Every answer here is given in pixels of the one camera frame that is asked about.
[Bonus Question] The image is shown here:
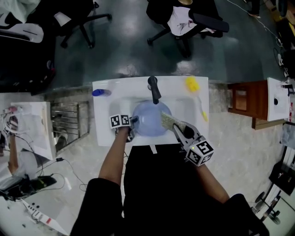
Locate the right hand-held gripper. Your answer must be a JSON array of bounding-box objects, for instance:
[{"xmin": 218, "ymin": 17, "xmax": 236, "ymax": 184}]
[{"xmin": 172, "ymin": 122, "xmax": 214, "ymax": 167}]

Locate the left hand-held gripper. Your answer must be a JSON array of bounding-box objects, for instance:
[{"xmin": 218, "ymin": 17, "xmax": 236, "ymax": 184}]
[{"xmin": 109, "ymin": 114, "xmax": 140, "ymax": 142}]

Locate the large blue plate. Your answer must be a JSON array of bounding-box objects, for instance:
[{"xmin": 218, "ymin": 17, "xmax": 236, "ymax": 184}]
[{"xmin": 131, "ymin": 100, "xmax": 173, "ymax": 137}]

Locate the green yellow sponge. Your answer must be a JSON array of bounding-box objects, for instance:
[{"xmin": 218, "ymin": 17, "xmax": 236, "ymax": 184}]
[{"xmin": 160, "ymin": 111, "xmax": 187, "ymax": 132}]

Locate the person's right forearm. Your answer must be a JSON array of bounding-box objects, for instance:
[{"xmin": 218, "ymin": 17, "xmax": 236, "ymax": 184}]
[{"xmin": 195, "ymin": 163, "xmax": 230, "ymax": 205}]

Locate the person's left forearm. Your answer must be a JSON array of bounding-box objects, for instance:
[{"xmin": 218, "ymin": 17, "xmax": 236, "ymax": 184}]
[{"xmin": 98, "ymin": 126, "xmax": 130, "ymax": 186}]

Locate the yellow dish brush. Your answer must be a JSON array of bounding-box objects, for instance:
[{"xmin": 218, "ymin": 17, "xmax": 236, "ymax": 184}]
[{"xmin": 185, "ymin": 77, "xmax": 209, "ymax": 122}]

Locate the white sink on dark stand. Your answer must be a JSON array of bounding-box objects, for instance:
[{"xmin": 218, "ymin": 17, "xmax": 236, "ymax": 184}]
[{"xmin": 92, "ymin": 76, "xmax": 210, "ymax": 147}]

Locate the black faucet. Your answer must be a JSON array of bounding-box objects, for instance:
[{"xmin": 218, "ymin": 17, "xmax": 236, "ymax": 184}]
[{"xmin": 147, "ymin": 75, "xmax": 162, "ymax": 105}]

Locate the blue bottle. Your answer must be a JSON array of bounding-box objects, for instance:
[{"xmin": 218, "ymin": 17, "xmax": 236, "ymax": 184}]
[{"xmin": 91, "ymin": 88, "xmax": 112, "ymax": 97}]

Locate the metal rack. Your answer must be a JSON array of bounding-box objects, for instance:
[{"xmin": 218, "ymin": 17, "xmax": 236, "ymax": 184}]
[{"xmin": 50, "ymin": 101, "xmax": 90, "ymax": 153}]

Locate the person's black clothing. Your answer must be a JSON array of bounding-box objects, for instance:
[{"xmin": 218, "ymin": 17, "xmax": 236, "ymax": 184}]
[{"xmin": 70, "ymin": 145, "xmax": 270, "ymax": 236}]

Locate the wooden cabinet with white sink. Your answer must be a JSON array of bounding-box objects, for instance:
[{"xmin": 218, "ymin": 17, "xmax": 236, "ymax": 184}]
[{"xmin": 227, "ymin": 77, "xmax": 295, "ymax": 122}]

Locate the wooden slat pallet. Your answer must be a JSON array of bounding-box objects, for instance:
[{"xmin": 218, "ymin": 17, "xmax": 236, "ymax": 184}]
[{"xmin": 251, "ymin": 117, "xmax": 286, "ymax": 130}]

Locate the white rectangular sink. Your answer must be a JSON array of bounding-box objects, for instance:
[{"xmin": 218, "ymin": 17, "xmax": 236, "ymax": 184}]
[{"xmin": 10, "ymin": 101, "xmax": 57, "ymax": 161}]

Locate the black office chair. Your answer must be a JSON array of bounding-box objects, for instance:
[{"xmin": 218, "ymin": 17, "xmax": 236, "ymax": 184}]
[
  {"xmin": 53, "ymin": 0, "xmax": 113, "ymax": 49},
  {"xmin": 146, "ymin": 0, "xmax": 230, "ymax": 58}
]

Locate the black shelf unit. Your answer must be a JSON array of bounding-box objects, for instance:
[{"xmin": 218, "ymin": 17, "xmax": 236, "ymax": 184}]
[{"xmin": 269, "ymin": 159, "xmax": 295, "ymax": 196}]

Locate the white printed paper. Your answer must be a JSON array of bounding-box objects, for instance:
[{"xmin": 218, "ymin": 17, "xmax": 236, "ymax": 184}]
[{"xmin": 167, "ymin": 6, "xmax": 198, "ymax": 36}]

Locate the large black machine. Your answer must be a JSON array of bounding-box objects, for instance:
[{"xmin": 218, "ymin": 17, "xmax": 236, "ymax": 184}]
[{"xmin": 0, "ymin": 23, "xmax": 56, "ymax": 95}]

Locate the white cloth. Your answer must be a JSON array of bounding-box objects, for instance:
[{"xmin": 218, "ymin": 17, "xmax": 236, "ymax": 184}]
[{"xmin": 0, "ymin": 0, "xmax": 42, "ymax": 24}]

